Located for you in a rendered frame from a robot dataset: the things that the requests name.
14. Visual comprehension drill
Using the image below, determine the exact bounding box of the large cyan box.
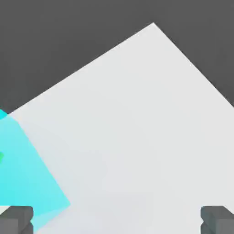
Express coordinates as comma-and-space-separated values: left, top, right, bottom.
0, 109, 71, 233

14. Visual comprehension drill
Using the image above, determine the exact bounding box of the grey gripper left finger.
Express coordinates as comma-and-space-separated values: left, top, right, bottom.
0, 205, 34, 234

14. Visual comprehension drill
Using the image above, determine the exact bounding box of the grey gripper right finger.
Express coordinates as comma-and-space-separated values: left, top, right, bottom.
200, 205, 234, 234

